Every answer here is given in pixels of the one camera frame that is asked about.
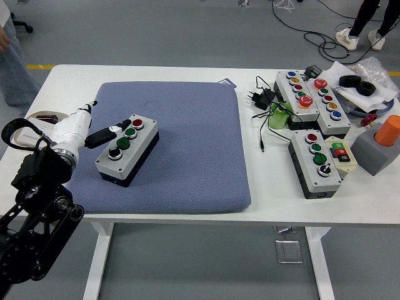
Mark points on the person's hand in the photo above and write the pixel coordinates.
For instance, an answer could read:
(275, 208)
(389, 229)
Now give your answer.
(3, 40)

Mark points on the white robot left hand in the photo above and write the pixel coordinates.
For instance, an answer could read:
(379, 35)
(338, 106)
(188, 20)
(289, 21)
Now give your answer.
(73, 129)

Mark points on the grey four-button control box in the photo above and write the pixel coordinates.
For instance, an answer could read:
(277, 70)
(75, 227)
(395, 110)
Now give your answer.
(325, 184)
(139, 147)

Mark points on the five-button box, red mushroom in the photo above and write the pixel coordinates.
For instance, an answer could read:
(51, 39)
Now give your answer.
(340, 125)
(307, 111)

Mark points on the white tray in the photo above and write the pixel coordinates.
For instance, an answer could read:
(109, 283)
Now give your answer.
(62, 116)

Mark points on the black office chair base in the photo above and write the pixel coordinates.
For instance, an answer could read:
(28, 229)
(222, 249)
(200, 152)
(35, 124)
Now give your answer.
(23, 24)

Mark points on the dark red small object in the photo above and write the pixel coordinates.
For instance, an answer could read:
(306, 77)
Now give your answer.
(47, 119)

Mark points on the person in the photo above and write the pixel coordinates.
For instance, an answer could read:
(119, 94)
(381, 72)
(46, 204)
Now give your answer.
(364, 15)
(14, 68)

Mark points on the white flat box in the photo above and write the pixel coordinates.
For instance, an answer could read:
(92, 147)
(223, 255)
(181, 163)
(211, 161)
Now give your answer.
(28, 136)

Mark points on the blue-grey padded mat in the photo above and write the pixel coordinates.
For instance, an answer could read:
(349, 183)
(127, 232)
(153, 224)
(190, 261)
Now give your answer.
(193, 150)

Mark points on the white table leg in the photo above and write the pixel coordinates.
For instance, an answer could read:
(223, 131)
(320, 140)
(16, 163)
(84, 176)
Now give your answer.
(97, 265)
(322, 265)

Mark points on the purple card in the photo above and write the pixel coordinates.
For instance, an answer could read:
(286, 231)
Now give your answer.
(227, 82)

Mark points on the black power adapter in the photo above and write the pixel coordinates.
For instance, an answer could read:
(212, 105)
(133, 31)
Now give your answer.
(262, 99)

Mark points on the green cylinder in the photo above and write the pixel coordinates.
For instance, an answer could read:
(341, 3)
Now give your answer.
(277, 118)

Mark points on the small black electrical module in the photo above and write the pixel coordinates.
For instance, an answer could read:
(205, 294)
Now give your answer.
(313, 72)

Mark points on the metal floor outlet plate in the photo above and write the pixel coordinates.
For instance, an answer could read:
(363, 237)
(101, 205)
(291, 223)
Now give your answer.
(289, 251)

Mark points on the white paper sheet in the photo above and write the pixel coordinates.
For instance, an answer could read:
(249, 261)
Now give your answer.
(336, 73)

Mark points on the red knob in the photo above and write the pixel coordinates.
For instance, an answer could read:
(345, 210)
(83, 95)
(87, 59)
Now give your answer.
(368, 120)

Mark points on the grey block holder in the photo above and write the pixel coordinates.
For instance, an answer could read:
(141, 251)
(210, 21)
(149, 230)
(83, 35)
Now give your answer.
(372, 153)

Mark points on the clear bubble wrap bag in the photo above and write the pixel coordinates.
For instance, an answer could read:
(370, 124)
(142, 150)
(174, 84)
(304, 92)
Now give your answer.
(373, 70)

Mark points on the blue-rimmed round disc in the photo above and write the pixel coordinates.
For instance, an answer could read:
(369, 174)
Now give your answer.
(379, 110)

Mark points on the orange cylinder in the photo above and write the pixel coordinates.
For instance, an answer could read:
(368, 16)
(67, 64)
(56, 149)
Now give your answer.
(389, 131)

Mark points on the small metal floor bracket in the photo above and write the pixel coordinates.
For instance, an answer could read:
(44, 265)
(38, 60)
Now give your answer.
(284, 229)

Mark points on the cream three-button switch box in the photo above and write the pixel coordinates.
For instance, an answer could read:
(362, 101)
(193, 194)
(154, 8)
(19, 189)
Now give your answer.
(342, 152)

